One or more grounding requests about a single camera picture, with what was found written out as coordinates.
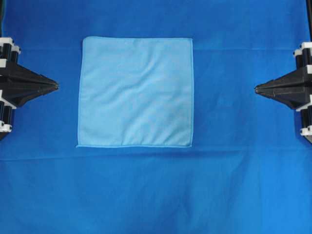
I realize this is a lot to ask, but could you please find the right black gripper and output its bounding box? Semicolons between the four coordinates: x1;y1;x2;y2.
254;42;312;136

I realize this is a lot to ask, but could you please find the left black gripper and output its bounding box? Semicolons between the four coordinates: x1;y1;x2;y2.
0;37;59;133

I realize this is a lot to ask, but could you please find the light blue towel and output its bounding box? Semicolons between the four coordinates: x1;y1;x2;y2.
78;36;195;148

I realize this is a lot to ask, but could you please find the dark blue tablecloth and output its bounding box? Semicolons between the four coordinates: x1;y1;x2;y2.
0;0;312;234

